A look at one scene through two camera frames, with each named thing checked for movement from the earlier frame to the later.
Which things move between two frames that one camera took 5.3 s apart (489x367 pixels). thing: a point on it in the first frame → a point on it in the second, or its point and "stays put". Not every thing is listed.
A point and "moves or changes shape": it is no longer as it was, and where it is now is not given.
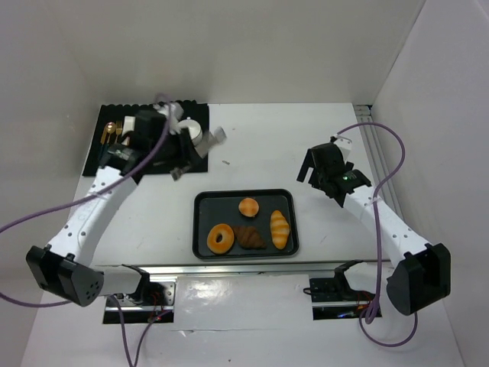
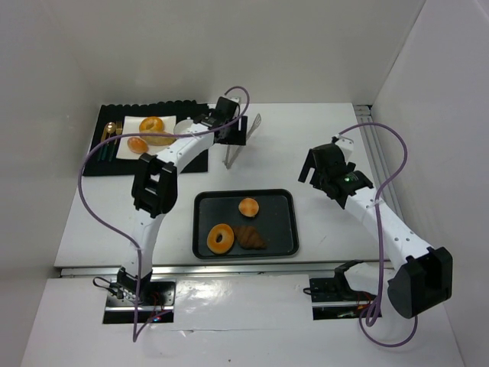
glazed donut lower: x=228 y=238 stays put
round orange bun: x=248 y=207 stays put
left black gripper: x=187 y=151 → x=237 y=131
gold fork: x=118 y=130 stays put
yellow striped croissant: x=280 y=229 moves or changes shape
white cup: x=194 y=128 stays put
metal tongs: x=208 y=139 moves or changes shape
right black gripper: x=315 y=168 stays put
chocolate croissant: x=248 y=238 stays put
